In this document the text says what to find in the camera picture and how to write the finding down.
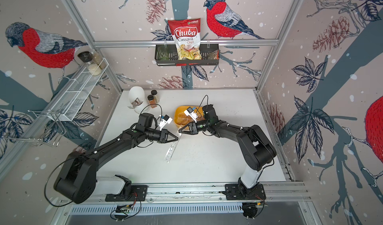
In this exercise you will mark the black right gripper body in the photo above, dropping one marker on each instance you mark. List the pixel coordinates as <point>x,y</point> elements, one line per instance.
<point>201,126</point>

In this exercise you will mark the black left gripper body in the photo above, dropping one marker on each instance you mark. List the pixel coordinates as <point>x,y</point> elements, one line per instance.
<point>156,135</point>

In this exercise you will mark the yellow plastic storage box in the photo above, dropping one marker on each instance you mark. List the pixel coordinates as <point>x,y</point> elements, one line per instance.
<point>181,119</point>

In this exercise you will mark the long clear stencil ruler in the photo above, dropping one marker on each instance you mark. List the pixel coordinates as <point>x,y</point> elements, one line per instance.
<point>172,148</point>

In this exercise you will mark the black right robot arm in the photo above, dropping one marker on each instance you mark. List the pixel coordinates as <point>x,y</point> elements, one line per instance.
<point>257,150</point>

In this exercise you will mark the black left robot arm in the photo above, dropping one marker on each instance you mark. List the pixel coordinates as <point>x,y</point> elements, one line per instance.
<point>77,178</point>

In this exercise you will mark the brown spice bottle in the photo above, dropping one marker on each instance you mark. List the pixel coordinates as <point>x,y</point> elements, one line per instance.
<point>151,101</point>

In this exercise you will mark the dark spice bottle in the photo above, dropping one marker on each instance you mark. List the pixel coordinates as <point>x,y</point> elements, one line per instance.
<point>154,93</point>

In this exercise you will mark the white egg-shaped container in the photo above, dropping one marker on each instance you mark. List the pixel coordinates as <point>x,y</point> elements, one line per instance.
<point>138,100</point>

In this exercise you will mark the red Chuba cassava chips bag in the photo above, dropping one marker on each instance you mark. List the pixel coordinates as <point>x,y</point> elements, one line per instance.
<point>186,35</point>

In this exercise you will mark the glass jar on shelf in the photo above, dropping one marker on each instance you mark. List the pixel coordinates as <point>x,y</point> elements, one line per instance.
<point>98,59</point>

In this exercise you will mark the black lid spice jar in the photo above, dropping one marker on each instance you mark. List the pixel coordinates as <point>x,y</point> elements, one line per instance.
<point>86,57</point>

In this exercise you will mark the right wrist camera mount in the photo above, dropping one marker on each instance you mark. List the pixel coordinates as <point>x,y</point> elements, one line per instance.
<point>192,113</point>

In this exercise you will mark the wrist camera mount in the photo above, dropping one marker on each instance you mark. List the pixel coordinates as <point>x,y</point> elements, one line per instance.
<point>192,113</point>
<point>146,121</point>

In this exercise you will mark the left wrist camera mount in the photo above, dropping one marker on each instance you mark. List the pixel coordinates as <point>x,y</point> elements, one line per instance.
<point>146,121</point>

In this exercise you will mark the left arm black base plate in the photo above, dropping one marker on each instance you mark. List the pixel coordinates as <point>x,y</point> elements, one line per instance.
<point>129,194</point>

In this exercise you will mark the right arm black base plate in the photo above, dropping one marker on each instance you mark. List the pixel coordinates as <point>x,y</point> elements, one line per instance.
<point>241,192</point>

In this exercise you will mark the black wire wall basket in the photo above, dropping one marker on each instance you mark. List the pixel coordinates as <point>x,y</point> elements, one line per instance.
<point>170,55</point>

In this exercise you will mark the white wire mesh shelf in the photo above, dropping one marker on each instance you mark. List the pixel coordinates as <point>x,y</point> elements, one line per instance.
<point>76,92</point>

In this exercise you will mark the chrome wire rack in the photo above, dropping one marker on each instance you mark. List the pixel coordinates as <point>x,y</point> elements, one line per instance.
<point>35,128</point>

